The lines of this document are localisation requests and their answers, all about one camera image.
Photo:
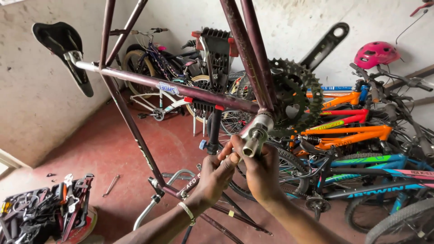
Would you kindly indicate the pink bicycle helmet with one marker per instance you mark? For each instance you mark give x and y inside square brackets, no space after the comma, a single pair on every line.
[376,54]

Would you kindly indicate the person's left hand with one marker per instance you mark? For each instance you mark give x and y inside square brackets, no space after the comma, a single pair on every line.
[212,179]

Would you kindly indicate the heap of black workshop tools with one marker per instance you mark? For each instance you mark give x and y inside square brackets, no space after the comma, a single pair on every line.
[40,210]

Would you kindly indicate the dark purple bicycle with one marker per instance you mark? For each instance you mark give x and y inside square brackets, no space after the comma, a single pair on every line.
[152,61]

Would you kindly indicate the silver bottom bracket socket tool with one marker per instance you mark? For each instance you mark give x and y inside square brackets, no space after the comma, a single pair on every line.
[255,140]

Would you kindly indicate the maroon bicycle frame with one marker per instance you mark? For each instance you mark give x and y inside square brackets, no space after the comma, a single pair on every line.
[176,88]

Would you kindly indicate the wooden wall rail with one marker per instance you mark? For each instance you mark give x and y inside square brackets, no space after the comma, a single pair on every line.
[412,77]

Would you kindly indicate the red hanging bicycle part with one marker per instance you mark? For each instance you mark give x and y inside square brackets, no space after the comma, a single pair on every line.
[420,8]

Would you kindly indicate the red white round disc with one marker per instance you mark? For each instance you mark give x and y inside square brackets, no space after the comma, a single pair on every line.
[83,227]

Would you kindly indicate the black bicycle saddle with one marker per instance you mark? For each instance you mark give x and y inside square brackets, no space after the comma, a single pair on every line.
[62,42]

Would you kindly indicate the white bicycle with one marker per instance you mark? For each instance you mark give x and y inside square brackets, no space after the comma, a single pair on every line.
[159,108]

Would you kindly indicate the person's right hand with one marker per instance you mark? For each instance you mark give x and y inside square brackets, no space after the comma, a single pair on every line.
[262,176]

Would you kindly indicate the row of colourful bicycles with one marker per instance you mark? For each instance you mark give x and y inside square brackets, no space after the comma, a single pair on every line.
[366,159]

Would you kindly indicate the silver wrench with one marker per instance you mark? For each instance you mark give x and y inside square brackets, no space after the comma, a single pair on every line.
[111,185]

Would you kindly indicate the small black part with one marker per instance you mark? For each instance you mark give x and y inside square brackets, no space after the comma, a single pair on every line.
[51,175]

